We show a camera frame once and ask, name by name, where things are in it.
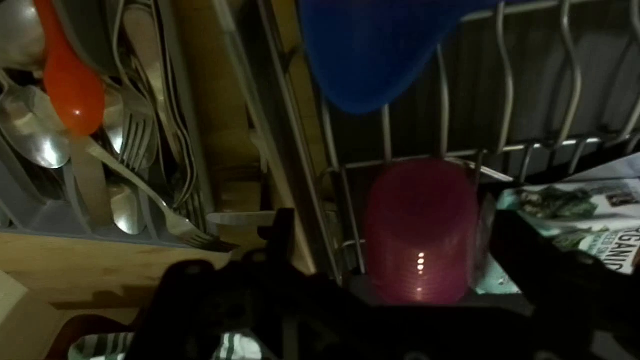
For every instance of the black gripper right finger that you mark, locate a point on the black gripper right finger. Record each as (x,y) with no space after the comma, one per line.
(553,267)

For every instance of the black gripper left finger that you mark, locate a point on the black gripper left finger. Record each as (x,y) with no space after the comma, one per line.
(286,267)

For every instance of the pink plastic cup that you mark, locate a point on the pink plastic cup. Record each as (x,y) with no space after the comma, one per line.
(421,232)

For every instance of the green printed packet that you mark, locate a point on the green printed packet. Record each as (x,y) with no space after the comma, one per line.
(600,213)

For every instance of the metal fork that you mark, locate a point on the metal fork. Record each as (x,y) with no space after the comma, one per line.
(142,191)

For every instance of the gray dish rack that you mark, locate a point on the gray dish rack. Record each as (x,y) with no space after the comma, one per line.
(533,81)

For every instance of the gray cutlery tray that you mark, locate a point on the gray cutlery tray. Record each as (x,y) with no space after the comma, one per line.
(173,100)

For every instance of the green striped white towel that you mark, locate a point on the green striped white towel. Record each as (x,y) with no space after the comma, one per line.
(101,347)

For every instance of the blue plastic dish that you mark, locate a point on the blue plastic dish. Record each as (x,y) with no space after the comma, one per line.
(380,46)

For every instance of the metal spoon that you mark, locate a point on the metal spoon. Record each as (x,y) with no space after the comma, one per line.
(40,136)

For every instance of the orange plastic spoon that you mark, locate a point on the orange plastic spoon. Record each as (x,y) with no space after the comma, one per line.
(70,87)

